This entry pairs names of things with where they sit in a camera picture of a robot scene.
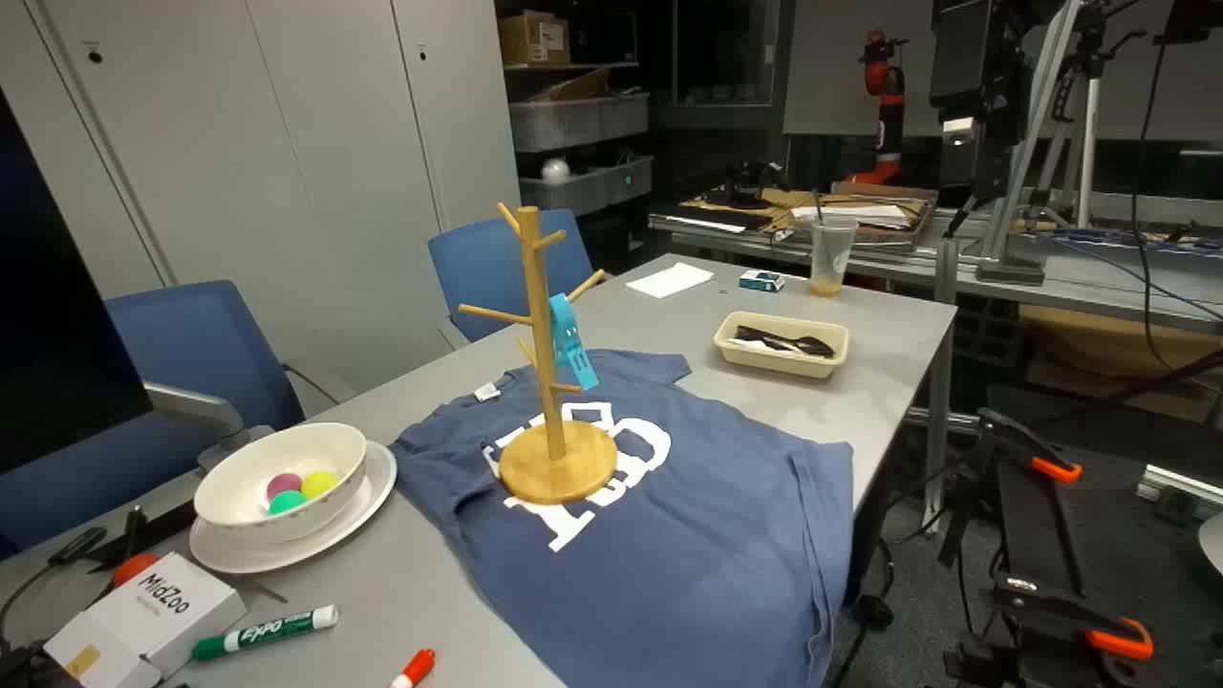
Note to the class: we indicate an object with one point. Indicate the white plate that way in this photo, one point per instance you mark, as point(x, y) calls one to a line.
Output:
point(372, 490)

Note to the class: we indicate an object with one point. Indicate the wooden mug tree stand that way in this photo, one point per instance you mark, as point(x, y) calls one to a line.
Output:
point(556, 433)

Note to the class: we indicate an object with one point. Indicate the clear plastic cup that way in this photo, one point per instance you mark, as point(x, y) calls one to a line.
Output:
point(832, 262)

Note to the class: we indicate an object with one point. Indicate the orange marker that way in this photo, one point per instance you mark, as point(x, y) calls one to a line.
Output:
point(135, 565)

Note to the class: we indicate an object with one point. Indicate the black plastic cutlery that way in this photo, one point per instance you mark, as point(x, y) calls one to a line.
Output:
point(780, 340)

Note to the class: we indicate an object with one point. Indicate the green whiteboard marker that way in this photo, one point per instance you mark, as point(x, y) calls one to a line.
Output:
point(260, 630)

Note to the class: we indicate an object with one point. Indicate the yellow toy disc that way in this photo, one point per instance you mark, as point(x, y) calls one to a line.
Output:
point(317, 484)

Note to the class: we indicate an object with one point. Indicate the red and black device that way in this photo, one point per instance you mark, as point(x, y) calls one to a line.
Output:
point(884, 89)

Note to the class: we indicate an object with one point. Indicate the white ball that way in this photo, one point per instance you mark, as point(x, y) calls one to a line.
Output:
point(556, 169)

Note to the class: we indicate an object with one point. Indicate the brown cardboard box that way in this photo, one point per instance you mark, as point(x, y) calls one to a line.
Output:
point(533, 38)

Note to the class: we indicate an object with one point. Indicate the small blue card box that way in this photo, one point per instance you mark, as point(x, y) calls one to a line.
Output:
point(762, 281)

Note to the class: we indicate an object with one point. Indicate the green toy disc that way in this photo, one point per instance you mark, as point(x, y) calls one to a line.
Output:
point(288, 500)

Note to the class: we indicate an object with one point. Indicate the black computer monitor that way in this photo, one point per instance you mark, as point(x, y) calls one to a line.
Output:
point(51, 331)

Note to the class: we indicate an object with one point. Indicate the flat wooden tray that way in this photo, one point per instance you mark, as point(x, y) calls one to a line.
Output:
point(879, 211)

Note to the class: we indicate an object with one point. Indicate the blue printed t-shirt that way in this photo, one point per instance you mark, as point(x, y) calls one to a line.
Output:
point(712, 558)

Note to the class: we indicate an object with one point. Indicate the white bowl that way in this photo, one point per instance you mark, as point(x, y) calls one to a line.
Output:
point(251, 484)

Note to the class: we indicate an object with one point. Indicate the beige plastic tray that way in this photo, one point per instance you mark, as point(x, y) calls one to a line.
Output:
point(780, 360)

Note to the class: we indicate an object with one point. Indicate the red whiteboard marker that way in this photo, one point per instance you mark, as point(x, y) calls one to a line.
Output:
point(413, 667)

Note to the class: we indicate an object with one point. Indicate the pink toy disc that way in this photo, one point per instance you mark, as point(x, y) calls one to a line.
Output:
point(286, 484)

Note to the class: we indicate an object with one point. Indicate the white cardboard box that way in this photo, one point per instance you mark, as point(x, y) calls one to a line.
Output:
point(154, 616)

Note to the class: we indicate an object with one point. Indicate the white paper sheet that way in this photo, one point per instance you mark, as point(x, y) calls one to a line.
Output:
point(669, 281)

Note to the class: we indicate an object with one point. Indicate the blue chair with armrest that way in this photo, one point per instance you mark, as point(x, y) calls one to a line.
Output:
point(204, 344)

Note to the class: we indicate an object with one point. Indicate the grey metal tripod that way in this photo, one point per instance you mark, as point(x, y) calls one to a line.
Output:
point(1040, 117)

